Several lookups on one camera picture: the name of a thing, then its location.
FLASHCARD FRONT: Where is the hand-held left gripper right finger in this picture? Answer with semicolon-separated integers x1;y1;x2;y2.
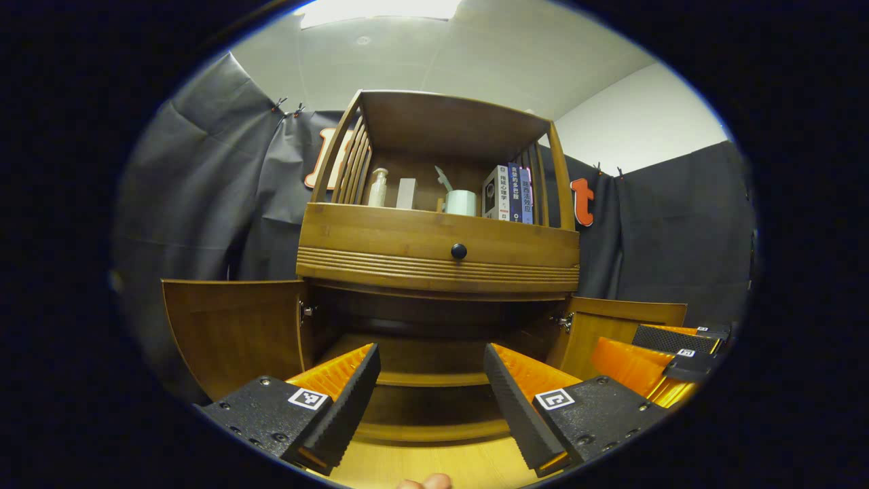
483;342;673;479

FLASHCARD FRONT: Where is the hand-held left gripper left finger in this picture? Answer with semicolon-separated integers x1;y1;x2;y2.
193;342;382;477

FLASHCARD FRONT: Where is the wooden shoe cabinet door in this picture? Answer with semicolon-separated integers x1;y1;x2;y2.
162;278;314;403
547;296;688;382

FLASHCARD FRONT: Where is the wooden double-door shoe cabinet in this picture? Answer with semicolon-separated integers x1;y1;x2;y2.
297;88;582;446

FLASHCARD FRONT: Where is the wooden cabinet drawer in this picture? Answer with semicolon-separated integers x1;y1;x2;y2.
297;202;581;294

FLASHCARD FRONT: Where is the light blue book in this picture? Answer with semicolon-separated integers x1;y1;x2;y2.
520;166;535;225

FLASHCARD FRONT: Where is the pale green cup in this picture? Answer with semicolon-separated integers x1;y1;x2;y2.
445;189;477;217

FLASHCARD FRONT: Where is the white pump bottle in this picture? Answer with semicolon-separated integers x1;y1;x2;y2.
367;168;389;208

